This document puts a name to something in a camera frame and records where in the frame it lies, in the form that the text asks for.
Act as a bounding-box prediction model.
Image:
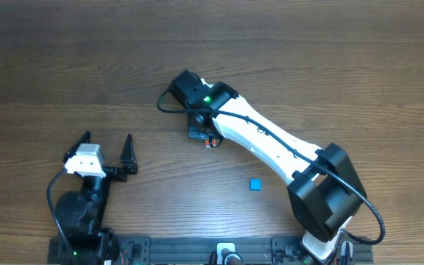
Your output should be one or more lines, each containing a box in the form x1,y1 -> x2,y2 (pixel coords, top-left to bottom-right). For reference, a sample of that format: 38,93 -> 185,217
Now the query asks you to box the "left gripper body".
103,166 -> 129,183

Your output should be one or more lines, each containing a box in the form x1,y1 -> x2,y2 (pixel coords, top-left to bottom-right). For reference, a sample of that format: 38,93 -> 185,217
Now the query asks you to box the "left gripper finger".
63,130 -> 92,163
119,132 -> 139,175

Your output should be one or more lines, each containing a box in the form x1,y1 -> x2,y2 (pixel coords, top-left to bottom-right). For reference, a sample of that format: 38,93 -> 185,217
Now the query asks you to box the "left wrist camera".
63,143 -> 107,179

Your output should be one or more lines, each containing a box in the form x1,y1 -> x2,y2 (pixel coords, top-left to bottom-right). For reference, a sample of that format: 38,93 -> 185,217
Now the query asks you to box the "black cable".
46,167 -> 74,258
156,88 -> 386,246

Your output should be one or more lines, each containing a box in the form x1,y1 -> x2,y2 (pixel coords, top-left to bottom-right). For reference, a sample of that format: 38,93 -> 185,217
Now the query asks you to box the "mounting rail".
48,235 -> 374,265

